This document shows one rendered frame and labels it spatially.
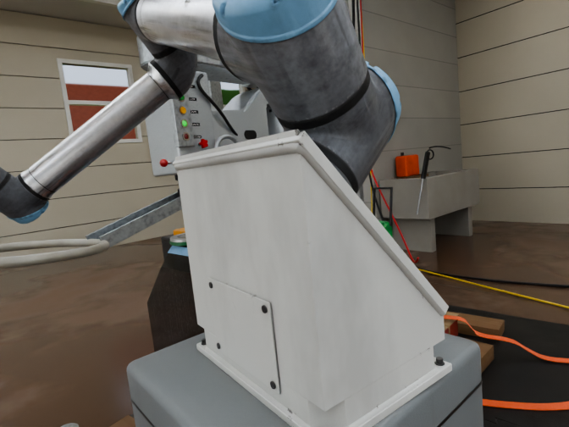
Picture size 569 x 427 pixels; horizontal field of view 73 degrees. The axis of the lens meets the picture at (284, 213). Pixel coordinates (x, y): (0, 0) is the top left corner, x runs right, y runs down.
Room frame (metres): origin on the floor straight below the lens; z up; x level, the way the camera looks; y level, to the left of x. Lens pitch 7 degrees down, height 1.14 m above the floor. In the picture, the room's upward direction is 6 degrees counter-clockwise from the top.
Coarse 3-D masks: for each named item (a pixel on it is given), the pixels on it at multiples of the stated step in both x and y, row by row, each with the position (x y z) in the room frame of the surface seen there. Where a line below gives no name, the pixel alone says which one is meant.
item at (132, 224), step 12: (156, 204) 1.62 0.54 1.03; (168, 204) 1.54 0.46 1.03; (180, 204) 1.58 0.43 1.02; (132, 216) 1.54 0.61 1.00; (144, 216) 1.46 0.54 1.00; (156, 216) 1.49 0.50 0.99; (108, 228) 1.46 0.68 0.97; (120, 228) 1.38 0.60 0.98; (132, 228) 1.41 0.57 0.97; (144, 228) 1.45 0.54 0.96; (108, 240) 1.34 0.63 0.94; (120, 240) 1.38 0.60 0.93
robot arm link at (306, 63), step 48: (144, 0) 0.90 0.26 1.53; (192, 0) 0.69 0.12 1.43; (240, 0) 0.45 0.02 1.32; (288, 0) 0.44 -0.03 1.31; (336, 0) 0.47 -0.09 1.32; (192, 48) 0.73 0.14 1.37; (240, 48) 0.49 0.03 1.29; (288, 48) 0.46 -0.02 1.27; (336, 48) 0.48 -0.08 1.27; (288, 96) 0.51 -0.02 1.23; (336, 96) 0.51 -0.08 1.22
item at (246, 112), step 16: (208, 96) 1.66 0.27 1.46; (240, 96) 2.02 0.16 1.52; (256, 96) 1.94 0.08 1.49; (224, 112) 1.78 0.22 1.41; (240, 112) 1.84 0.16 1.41; (256, 112) 1.92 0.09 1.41; (224, 128) 1.75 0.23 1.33; (240, 128) 1.83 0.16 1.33; (256, 128) 1.91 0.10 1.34; (224, 144) 1.75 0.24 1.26
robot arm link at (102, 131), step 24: (168, 72) 1.02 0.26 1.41; (192, 72) 1.06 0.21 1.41; (120, 96) 1.03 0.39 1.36; (144, 96) 1.02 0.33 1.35; (168, 96) 1.06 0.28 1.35; (96, 120) 1.01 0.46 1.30; (120, 120) 1.01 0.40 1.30; (72, 144) 0.99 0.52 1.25; (96, 144) 1.00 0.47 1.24; (48, 168) 0.98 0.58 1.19; (72, 168) 1.00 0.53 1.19; (0, 192) 0.93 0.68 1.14; (24, 192) 0.96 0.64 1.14; (48, 192) 0.99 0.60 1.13; (24, 216) 0.98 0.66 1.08
